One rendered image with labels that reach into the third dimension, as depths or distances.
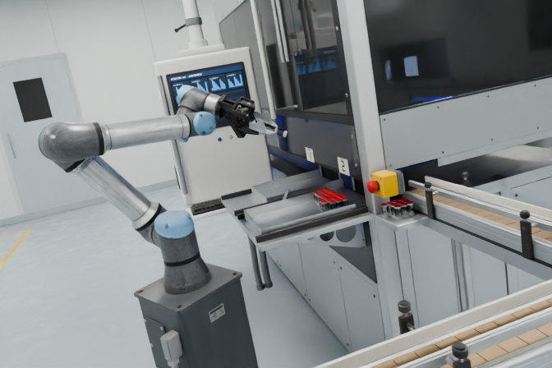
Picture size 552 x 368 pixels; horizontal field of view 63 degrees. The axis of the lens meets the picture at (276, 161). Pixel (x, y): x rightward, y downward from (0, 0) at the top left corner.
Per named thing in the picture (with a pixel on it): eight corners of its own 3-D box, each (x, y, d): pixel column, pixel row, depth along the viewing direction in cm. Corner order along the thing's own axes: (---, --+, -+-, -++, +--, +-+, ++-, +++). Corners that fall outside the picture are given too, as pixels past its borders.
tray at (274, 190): (319, 176, 215) (319, 168, 214) (343, 186, 190) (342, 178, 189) (252, 193, 206) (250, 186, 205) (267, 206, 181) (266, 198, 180)
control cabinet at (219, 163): (267, 179, 263) (241, 43, 248) (276, 185, 244) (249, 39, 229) (181, 200, 251) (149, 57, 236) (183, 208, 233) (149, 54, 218)
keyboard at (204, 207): (265, 190, 236) (264, 186, 236) (273, 195, 223) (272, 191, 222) (190, 209, 227) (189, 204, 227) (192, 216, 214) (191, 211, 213)
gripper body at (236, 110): (247, 116, 147) (214, 104, 150) (246, 133, 154) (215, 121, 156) (256, 101, 152) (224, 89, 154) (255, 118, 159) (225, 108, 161)
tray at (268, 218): (327, 197, 179) (325, 188, 179) (356, 213, 155) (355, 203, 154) (245, 218, 171) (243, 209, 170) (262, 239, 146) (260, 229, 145)
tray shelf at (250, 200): (316, 177, 220) (315, 174, 219) (393, 213, 153) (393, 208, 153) (221, 202, 207) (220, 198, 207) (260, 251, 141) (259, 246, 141)
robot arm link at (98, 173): (170, 257, 148) (33, 143, 123) (154, 247, 160) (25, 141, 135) (193, 228, 152) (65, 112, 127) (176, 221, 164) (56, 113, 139)
